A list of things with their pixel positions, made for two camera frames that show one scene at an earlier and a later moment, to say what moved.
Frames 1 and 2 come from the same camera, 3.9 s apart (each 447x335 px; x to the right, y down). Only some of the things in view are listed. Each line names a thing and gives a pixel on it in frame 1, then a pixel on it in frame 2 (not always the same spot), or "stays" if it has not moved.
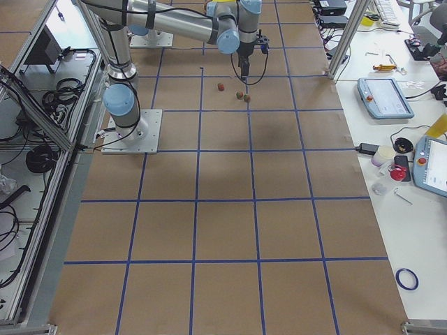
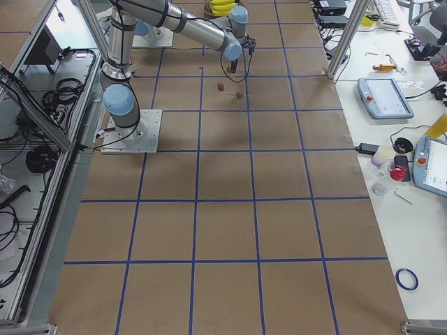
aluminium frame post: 348,38 stays
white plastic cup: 383,154 stays
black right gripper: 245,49 → 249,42
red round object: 397,172 stays
